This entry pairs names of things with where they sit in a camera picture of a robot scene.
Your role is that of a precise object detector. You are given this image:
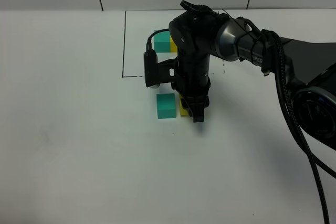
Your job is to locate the template teal cube block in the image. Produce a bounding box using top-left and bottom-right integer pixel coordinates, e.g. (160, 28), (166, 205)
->
(154, 31), (170, 53)

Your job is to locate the black right camera cable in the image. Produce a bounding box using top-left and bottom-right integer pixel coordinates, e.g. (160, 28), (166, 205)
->
(145, 28), (170, 53)

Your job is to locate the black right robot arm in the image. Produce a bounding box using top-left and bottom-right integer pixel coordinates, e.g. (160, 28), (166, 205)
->
(169, 1), (335, 148)

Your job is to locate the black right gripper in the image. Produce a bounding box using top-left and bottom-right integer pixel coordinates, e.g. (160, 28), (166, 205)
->
(173, 50), (211, 123)

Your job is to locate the template yellow cube block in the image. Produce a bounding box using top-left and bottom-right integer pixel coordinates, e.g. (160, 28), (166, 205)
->
(170, 37), (177, 52)

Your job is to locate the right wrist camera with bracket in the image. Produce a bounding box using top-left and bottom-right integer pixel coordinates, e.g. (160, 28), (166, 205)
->
(144, 49), (181, 88)

